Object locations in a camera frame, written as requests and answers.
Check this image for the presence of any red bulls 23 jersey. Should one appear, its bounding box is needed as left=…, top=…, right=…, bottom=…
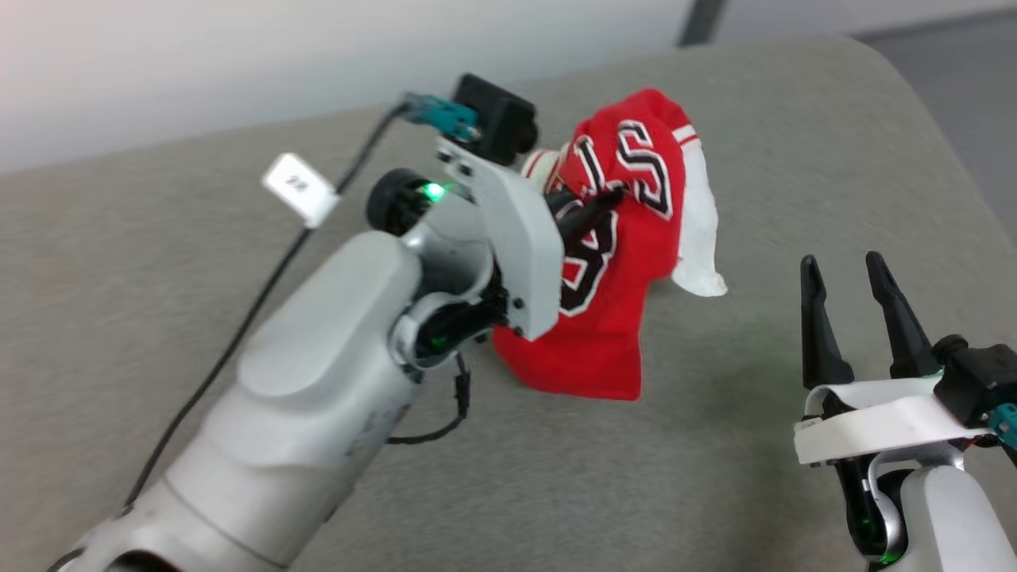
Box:
left=491, top=87, right=728, bottom=402

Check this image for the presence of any teal camera connector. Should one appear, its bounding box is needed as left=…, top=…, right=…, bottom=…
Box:
left=989, top=402, right=1017, bottom=450
left=400, top=93, right=482, bottom=145

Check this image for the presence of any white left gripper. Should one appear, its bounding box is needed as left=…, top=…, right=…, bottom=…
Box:
left=435, top=135, right=626, bottom=342

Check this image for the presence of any white cable label tag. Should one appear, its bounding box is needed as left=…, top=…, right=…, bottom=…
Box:
left=261, top=153, right=342, bottom=230

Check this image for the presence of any teal right camera connector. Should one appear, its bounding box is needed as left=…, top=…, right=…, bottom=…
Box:
left=989, top=402, right=1017, bottom=450

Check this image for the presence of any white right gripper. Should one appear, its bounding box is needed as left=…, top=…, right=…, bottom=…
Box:
left=793, top=250, right=994, bottom=468

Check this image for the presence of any teal left camera connector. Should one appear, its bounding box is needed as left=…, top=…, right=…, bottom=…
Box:
left=400, top=93, right=482, bottom=145

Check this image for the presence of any short black looped cable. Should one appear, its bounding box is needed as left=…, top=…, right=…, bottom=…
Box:
left=388, top=352, right=472, bottom=446

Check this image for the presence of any dark grey metal bar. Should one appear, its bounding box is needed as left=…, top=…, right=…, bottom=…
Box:
left=678, top=0, right=729, bottom=47

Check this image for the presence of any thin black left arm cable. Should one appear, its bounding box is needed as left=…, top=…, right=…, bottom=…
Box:
left=119, top=102, right=410, bottom=517

